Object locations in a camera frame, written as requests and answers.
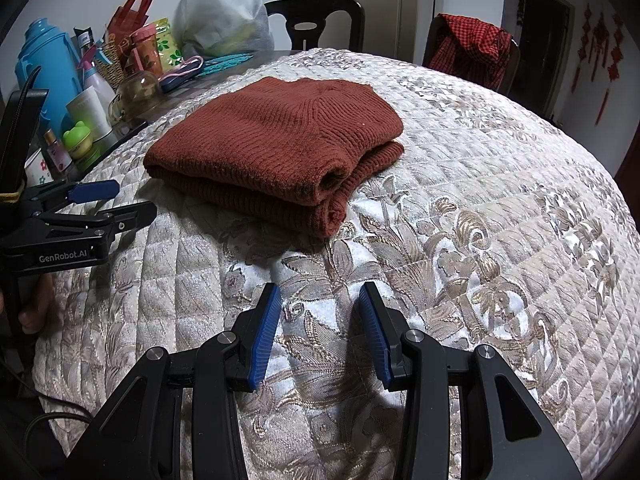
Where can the white plastic bag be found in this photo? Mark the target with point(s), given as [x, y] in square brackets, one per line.
[225, 10]

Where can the glass jar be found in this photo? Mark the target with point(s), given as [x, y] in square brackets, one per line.
[137, 95]

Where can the white cabinet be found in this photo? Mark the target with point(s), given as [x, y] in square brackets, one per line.
[417, 5]

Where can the red checked cloth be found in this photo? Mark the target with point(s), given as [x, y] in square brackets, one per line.
[470, 50]

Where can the green frog bottle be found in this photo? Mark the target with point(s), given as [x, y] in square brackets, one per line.
[80, 142]

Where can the small perfume bottle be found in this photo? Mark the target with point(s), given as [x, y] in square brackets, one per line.
[56, 152]

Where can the wicker basket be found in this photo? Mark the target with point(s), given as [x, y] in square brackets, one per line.
[112, 67]

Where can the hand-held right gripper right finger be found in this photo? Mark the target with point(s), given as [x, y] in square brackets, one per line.
[375, 340]

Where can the dark glass door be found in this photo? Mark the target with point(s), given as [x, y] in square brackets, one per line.
[545, 45]

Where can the dark wooden chair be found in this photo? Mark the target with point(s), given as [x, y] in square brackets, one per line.
[345, 15]
[512, 70]

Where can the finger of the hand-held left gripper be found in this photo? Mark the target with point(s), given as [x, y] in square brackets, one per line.
[92, 191]
[125, 217]

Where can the rust red knit sweater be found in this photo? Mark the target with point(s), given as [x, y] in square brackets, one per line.
[270, 145]

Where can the white flowered cup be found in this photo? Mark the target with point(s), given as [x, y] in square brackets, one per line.
[39, 170]

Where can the red hanging knot ornament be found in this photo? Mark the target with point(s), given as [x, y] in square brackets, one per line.
[599, 40]
[612, 60]

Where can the pink tumbler cup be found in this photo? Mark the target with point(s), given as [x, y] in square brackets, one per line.
[146, 50]

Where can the beige quilted floral blanket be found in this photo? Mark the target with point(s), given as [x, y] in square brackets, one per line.
[475, 235]

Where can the white cream tube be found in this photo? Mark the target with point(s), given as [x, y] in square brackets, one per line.
[90, 110]

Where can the black tube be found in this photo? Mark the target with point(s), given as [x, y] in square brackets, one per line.
[84, 42]

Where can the blue thermos jug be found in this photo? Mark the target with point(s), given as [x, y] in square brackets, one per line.
[45, 70]

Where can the white spray bottle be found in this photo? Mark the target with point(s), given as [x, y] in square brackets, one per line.
[97, 77]

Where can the pink and blue pouch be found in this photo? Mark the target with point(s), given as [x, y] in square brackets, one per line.
[182, 72]

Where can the person's left hand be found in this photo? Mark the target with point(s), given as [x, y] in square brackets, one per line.
[31, 321]

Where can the teal knitted mat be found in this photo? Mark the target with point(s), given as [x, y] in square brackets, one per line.
[225, 64]

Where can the green flowered packet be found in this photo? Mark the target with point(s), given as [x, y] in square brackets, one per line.
[167, 42]

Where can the red gift bag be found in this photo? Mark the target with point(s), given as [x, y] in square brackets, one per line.
[127, 20]

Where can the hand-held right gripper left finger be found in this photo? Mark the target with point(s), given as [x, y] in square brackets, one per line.
[262, 340]

